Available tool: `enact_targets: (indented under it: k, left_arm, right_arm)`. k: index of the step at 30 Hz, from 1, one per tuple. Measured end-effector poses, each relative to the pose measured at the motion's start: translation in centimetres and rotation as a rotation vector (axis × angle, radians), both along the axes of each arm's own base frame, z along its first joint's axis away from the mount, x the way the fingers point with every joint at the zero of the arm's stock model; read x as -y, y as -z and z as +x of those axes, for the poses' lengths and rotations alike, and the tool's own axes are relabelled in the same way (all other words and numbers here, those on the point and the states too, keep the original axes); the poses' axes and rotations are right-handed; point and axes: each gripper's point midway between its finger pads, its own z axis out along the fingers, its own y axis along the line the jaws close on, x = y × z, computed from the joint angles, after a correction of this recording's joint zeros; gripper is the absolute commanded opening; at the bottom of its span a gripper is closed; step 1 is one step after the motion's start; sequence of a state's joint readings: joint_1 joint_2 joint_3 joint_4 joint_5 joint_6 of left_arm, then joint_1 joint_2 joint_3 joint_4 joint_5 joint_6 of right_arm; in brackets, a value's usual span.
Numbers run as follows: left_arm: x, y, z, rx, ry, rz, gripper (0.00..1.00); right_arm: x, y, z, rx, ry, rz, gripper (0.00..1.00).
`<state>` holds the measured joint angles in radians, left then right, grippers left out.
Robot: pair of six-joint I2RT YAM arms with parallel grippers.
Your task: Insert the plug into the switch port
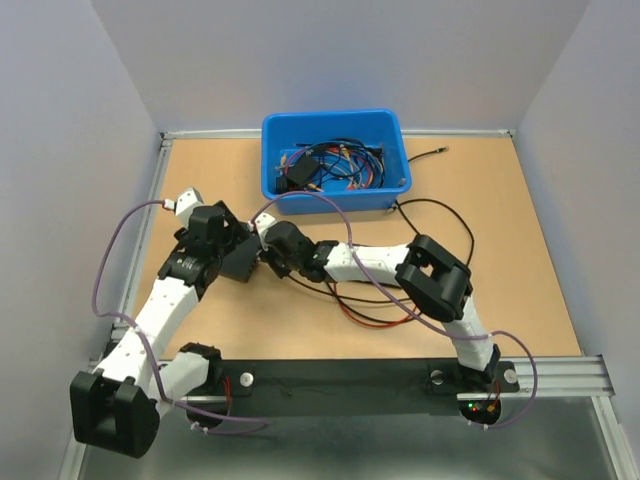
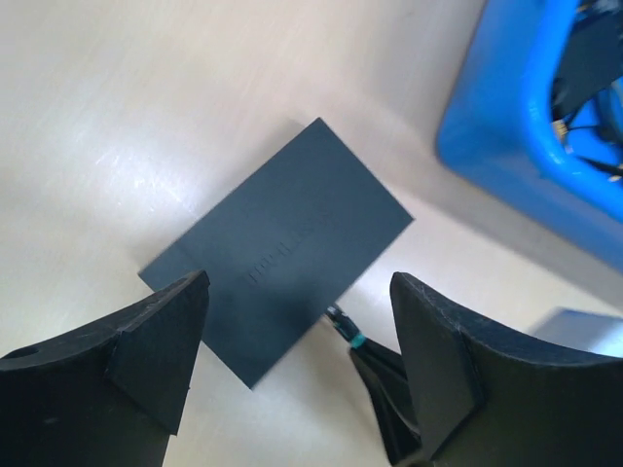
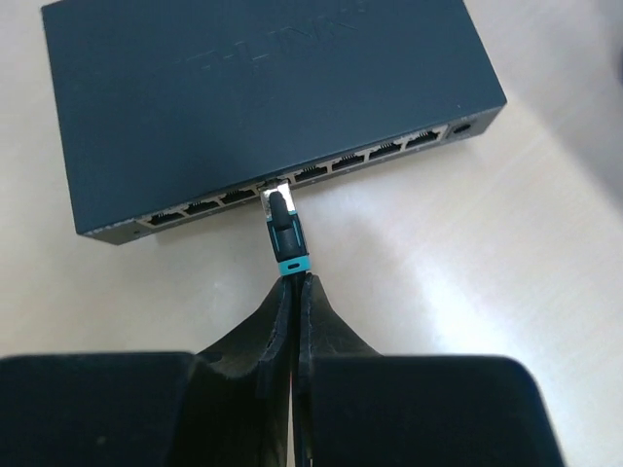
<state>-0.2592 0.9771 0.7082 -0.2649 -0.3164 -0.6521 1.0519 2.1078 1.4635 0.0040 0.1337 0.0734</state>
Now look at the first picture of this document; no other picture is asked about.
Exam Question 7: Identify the black network switch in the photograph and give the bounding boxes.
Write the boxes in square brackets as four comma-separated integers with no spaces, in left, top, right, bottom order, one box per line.
[219,236,262,283]

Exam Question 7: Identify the red ethernet cable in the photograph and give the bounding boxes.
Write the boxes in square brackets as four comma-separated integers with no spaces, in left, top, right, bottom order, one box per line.
[324,282,426,329]

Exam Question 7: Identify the black ethernet cable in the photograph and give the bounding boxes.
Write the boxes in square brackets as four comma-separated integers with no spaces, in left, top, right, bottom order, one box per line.
[284,145,476,314]

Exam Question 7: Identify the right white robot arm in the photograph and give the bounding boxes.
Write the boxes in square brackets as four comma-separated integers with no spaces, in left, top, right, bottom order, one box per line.
[251,214,500,390]

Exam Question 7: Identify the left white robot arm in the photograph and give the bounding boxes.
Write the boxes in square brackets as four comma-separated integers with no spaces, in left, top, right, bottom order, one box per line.
[70,199,249,458]

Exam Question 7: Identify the black power adapter in bin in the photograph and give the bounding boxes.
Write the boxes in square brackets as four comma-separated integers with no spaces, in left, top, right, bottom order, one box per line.
[275,156,320,194]

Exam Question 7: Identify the blue plastic bin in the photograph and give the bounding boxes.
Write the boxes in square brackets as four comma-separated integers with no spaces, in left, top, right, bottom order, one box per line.
[261,109,412,215]

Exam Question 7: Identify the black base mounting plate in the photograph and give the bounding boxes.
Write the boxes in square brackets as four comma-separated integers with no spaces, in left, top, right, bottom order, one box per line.
[164,357,521,419]

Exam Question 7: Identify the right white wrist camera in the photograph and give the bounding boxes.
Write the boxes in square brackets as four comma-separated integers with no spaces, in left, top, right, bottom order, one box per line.
[248,212,277,235]

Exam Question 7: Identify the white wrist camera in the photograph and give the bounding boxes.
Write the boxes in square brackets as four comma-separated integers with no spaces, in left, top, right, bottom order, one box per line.
[162,187,204,222]
[248,212,277,235]

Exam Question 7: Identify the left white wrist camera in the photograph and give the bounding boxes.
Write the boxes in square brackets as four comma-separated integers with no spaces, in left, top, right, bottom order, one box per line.
[162,187,204,222]

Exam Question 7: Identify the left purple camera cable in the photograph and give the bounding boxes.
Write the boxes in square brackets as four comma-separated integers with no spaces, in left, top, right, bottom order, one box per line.
[92,199,269,436]

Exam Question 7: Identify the tangled cables in bin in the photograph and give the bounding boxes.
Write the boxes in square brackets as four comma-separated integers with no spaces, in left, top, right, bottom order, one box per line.
[273,139,389,194]

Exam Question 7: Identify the aluminium table edge rail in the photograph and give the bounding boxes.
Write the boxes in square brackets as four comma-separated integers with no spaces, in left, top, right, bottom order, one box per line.
[104,132,173,354]

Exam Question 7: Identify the front aluminium frame rail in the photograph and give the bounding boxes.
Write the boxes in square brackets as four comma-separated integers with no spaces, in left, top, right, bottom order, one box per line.
[84,353,619,401]

